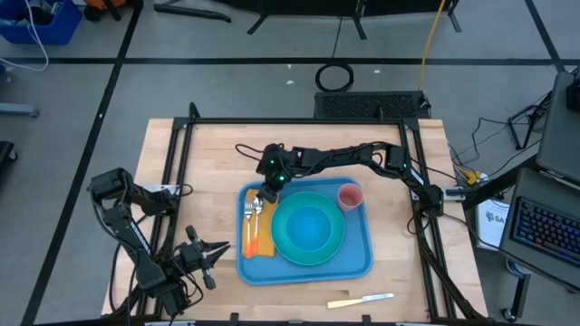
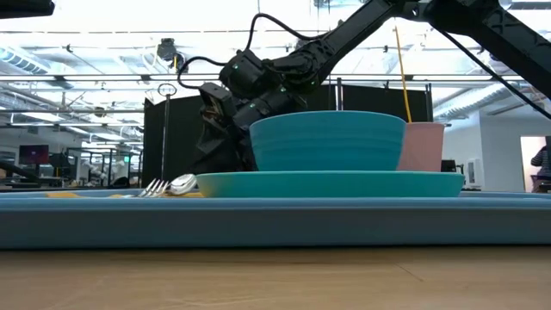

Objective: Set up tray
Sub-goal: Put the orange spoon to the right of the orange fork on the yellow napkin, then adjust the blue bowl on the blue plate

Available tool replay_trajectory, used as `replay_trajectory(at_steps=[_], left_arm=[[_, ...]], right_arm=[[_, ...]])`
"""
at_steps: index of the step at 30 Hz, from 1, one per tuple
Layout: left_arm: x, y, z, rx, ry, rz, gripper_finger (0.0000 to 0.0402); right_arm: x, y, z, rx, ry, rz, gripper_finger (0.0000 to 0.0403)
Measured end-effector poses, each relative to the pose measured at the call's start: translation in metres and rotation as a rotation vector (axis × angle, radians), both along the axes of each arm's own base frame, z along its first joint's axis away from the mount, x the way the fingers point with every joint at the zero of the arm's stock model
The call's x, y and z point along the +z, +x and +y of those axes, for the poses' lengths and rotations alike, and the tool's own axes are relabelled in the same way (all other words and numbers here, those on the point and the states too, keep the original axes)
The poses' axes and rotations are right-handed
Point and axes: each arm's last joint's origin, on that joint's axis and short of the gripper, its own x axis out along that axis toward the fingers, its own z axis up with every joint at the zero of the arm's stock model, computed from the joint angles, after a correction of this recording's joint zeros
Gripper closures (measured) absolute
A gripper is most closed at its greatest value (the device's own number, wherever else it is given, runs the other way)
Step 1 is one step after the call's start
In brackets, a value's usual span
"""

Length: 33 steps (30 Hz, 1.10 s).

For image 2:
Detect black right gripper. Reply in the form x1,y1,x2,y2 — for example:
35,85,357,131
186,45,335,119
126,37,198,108
191,82,307,175

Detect orange-handled metal spoon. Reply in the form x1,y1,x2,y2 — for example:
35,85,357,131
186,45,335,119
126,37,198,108
166,172,200,197

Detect orange-handled metal fork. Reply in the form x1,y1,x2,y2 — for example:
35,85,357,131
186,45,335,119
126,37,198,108
121,177,172,200

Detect blue bowl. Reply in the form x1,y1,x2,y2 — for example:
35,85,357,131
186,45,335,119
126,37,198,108
249,109,407,173

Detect teal plate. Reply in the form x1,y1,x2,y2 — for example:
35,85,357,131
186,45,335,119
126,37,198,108
195,170,467,200

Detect pink cup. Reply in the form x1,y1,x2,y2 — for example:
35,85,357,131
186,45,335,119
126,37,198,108
396,121,446,173

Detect blue plastic tray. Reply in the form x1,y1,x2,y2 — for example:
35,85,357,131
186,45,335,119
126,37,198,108
0,188,551,251

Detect black partition screen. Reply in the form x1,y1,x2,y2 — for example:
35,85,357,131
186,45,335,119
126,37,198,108
141,83,434,191

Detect dark monitor screen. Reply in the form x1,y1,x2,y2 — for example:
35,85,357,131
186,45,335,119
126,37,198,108
17,144,51,166

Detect person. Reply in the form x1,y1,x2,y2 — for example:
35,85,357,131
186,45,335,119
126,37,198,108
529,135,551,194

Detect metal pole with ring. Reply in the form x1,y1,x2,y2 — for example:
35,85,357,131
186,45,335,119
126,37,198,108
156,82,178,183

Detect black ceiling cable reel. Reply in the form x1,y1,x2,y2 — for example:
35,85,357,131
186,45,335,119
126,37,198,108
156,37,190,75

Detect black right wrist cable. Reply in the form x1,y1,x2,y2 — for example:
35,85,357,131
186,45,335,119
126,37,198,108
176,11,335,92

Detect yellow cable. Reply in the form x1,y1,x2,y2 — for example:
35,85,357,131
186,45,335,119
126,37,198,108
393,24,413,124

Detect white wall box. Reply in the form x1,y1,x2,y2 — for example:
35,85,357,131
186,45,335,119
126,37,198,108
466,158,484,189

